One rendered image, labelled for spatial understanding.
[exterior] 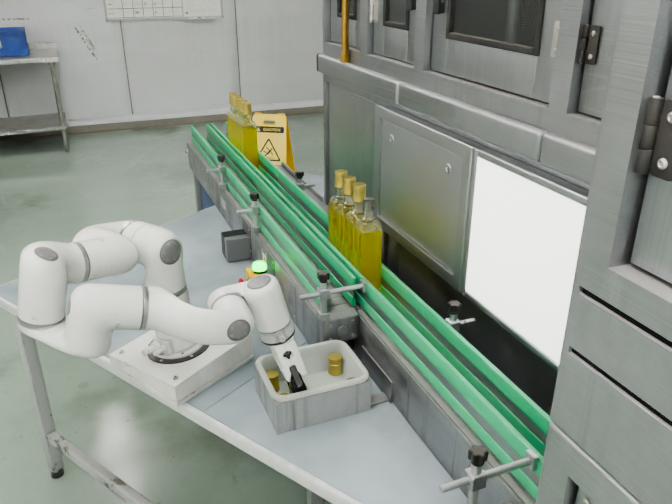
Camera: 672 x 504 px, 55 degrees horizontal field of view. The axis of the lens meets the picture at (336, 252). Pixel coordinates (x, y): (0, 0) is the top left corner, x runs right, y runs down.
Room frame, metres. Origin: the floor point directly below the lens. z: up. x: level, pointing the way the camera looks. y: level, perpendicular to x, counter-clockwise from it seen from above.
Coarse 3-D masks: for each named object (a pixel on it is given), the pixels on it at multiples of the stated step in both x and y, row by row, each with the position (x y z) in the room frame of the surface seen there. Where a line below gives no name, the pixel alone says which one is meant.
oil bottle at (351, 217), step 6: (348, 216) 1.52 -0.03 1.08; (354, 216) 1.50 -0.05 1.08; (360, 216) 1.50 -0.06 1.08; (348, 222) 1.52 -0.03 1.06; (354, 222) 1.49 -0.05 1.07; (348, 228) 1.51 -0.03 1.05; (348, 234) 1.51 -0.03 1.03; (348, 240) 1.51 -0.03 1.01; (348, 246) 1.51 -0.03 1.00; (348, 252) 1.51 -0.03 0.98; (348, 258) 1.51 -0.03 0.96
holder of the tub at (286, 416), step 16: (256, 368) 1.22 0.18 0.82; (368, 368) 1.30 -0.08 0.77; (256, 384) 1.23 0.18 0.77; (368, 384) 1.16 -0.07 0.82; (384, 384) 1.22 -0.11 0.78; (272, 400) 1.10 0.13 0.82; (304, 400) 1.10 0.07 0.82; (320, 400) 1.12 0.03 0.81; (336, 400) 1.13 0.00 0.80; (352, 400) 1.15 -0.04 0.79; (368, 400) 1.16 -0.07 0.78; (384, 400) 1.19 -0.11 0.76; (272, 416) 1.11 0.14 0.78; (288, 416) 1.09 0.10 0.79; (304, 416) 1.10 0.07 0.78; (320, 416) 1.12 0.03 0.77; (336, 416) 1.13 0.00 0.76
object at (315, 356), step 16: (304, 352) 1.27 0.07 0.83; (320, 352) 1.29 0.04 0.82; (336, 352) 1.30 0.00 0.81; (352, 352) 1.26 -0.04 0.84; (272, 368) 1.24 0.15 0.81; (320, 368) 1.28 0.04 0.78; (352, 368) 1.23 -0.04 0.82; (320, 384) 1.23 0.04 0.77; (336, 384) 1.13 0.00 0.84; (352, 384) 1.14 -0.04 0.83; (288, 400) 1.09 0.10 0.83
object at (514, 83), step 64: (384, 0) 1.79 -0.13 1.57; (448, 0) 1.50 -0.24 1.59; (512, 0) 1.30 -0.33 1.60; (576, 0) 1.11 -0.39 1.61; (320, 64) 2.13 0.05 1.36; (384, 64) 1.75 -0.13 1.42; (448, 64) 1.49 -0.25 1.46; (512, 64) 1.27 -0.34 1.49; (576, 64) 1.09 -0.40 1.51; (448, 128) 1.43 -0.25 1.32; (512, 128) 1.19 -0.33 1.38; (576, 128) 1.07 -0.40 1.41; (384, 256) 1.72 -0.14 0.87
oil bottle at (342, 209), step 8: (344, 208) 1.55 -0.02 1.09; (352, 208) 1.56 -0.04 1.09; (336, 216) 1.59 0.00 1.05; (344, 216) 1.55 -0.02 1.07; (336, 224) 1.59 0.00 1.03; (344, 224) 1.54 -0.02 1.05; (336, 232) 1.59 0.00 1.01; (344, 232) 1.54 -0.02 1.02; (336, 240) 1.59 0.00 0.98; (344, 240) 1.54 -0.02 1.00; (336, 248) 1.59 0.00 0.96; (344, 248) 1.54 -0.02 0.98; (344, 256) 1.54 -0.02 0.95
